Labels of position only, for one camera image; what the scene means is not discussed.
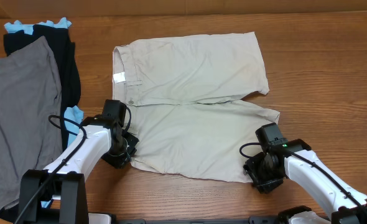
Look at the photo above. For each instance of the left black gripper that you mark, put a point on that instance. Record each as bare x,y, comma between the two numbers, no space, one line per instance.
120,161

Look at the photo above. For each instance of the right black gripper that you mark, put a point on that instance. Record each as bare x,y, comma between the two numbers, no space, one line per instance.
252,165

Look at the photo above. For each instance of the beige cotton shorts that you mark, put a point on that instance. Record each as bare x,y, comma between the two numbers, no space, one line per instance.
186,96

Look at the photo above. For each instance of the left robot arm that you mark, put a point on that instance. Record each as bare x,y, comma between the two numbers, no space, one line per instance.
57,193

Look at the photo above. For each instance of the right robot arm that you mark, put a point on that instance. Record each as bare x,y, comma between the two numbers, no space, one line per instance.
295,160

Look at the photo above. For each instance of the light blue garment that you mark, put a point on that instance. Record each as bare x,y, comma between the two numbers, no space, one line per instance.
38,78

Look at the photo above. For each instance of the grey garment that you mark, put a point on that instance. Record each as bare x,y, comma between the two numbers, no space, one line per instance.
30,91

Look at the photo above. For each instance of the black garment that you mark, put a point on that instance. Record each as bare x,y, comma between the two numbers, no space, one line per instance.
64,52

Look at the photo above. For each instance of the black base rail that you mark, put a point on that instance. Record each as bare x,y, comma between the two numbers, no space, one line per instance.
202,221

